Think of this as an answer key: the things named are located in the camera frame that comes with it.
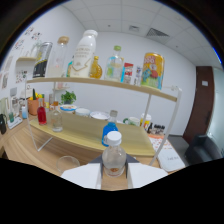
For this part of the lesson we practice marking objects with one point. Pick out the clear glass with ice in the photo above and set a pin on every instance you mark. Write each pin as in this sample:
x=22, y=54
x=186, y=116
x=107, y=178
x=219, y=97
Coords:
x=67, y=164

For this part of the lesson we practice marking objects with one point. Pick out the amber yellow glass bottle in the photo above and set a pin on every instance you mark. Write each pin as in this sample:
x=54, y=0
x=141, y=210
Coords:
x=96, y=69

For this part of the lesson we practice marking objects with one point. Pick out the red liquid bottle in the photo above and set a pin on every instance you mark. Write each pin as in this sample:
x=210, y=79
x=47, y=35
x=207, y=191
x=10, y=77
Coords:
x=41, y=114

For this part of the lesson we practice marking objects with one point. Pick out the red white small carton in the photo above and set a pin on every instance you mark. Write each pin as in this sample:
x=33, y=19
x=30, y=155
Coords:
x=127, y=73

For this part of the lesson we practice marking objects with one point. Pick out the glass jar with cork lid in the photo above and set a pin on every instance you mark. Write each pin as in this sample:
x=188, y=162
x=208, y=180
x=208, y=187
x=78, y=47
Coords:
x=60, y=58

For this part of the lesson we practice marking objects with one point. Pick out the brown door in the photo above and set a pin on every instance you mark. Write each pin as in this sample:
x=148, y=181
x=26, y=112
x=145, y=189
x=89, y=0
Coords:
x=200, y=100

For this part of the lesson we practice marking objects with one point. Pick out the white wooden two-tier rack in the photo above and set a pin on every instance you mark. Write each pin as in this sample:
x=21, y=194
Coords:
x=100, y=131

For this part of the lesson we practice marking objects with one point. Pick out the teal small bottle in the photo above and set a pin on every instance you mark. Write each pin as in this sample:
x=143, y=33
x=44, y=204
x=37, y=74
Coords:
x=69, y=68

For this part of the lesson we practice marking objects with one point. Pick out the black chair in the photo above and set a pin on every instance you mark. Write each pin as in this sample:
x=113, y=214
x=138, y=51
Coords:
x=203, y=149

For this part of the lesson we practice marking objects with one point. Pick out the large white milk bottle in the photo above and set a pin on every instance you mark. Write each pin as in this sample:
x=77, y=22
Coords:
x=83, y=55

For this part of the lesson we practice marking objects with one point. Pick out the green potted plant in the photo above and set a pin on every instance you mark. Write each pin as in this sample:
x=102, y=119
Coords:
x=68, y=97

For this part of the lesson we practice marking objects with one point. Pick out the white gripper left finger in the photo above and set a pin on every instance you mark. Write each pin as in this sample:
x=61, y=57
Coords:
x=85, y=175

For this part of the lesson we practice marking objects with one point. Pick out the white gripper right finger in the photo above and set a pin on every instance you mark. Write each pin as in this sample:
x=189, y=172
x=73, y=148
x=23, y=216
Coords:
x=143, y=174

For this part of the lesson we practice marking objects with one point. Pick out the orange printed booklet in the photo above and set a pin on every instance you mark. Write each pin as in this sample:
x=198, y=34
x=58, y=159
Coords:
x=158, y=139

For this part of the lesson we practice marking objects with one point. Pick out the green white mug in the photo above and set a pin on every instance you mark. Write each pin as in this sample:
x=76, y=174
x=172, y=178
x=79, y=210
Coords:
x=132, y=121

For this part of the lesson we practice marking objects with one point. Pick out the clear rum bottle red label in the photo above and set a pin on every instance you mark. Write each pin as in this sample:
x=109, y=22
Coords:
x=114, y=156

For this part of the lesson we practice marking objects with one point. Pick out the white bowl blue rim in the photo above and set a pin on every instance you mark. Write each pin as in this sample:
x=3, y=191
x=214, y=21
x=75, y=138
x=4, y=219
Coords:
x=68, y=108

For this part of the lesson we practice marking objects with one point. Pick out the yellow cartoon drink can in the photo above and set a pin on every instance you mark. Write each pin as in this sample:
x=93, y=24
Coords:
x=152, y=71

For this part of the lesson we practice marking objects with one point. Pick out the small clear bottle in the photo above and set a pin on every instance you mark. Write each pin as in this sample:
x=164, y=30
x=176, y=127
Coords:
x=137, y=76

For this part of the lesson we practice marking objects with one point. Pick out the white yellow paper cup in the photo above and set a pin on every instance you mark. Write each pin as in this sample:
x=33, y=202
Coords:
x=145, y=120

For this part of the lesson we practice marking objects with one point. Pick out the orange pot with utensils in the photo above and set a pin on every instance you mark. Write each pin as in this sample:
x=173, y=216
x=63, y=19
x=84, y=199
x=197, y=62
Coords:
x=33, y=104

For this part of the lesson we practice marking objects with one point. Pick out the clear bottle orange cap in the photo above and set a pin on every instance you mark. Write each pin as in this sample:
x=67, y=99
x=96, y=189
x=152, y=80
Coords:
x=56, y=119

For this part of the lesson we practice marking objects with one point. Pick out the white notebook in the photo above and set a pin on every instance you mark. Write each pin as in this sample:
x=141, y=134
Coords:
x=170, y=157

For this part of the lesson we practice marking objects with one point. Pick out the row of small dark bottles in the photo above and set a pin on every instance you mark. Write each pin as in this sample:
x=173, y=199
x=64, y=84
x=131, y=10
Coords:
x=156, y=128

